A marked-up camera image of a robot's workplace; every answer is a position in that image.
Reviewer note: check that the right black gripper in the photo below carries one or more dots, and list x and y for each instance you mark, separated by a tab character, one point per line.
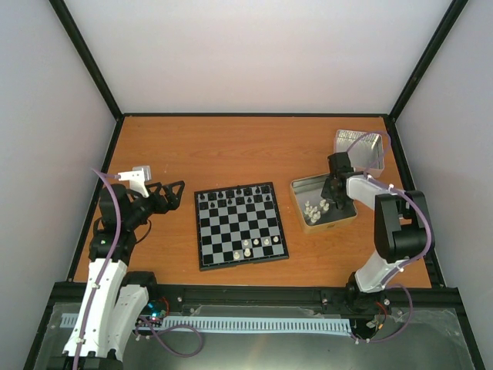
326	194

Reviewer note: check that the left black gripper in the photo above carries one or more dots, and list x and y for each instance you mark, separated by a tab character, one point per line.
173	203

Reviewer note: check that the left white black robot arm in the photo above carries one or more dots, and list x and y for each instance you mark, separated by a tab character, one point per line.
114	297

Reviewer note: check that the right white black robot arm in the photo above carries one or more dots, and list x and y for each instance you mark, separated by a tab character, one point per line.
403	231

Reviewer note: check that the small green circuit board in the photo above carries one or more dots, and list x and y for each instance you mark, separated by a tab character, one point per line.
155	312

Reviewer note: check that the gold metal tin box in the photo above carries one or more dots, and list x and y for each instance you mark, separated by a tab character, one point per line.
315	212

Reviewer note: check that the black and white chessboard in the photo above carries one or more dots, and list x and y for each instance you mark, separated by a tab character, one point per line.
228	216

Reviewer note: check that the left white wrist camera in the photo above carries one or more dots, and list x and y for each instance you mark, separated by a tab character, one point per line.
137	177

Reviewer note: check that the light blue cable duct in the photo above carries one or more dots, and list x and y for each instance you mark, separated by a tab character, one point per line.
238	325

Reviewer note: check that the black frame rail base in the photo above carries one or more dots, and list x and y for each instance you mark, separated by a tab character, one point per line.
327	301

